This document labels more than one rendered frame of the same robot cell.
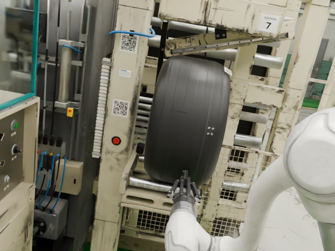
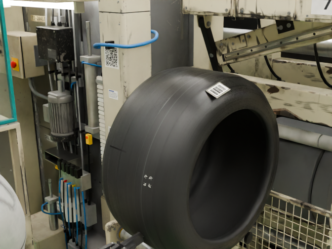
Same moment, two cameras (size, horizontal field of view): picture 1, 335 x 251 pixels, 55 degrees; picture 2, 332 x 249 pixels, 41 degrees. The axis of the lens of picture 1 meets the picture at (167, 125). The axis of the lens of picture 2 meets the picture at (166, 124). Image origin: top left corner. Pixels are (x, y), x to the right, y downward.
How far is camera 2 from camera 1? 106 cm
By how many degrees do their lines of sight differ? 42
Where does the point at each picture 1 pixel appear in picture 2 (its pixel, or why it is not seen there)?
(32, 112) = (15, 139)
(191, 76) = (148, 101)
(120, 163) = not seen: hidden behind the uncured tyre
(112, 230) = not seen: outside the picture
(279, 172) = not seen: outside the picture
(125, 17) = (104, 25)
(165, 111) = (107, 148)
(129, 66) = (116, 86)
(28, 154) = (19, 183)
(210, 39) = (271, 33)
